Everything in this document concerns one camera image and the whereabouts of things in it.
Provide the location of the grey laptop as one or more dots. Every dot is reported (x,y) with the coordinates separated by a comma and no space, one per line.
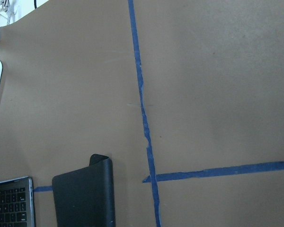
(17,203)

